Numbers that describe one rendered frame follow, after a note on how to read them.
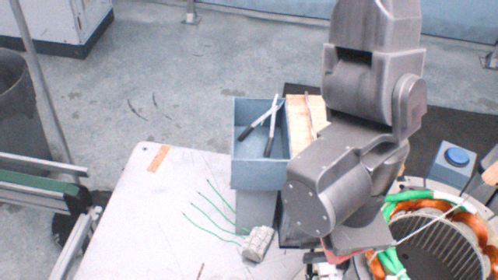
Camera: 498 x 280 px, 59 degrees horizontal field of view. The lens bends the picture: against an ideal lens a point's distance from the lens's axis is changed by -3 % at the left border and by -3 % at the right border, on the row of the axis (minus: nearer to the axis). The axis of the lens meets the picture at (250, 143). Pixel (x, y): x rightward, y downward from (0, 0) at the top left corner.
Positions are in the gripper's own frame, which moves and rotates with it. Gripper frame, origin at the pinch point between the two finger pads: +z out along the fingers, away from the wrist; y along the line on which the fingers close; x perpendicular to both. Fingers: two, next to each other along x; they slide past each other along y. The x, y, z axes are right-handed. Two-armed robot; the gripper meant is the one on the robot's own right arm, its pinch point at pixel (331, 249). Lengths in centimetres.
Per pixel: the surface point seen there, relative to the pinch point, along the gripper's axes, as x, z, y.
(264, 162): -2.9, 11.1, -24.1
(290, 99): 5.2, 10.3, -39.5
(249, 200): -3.8, 25.7, -26.7
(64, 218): -65, 119, -90
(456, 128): 134, 110, -124
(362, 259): 6.4, 6.3, -1.3
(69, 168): -44, 40, -50
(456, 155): 34.6, 11.0, -22.8
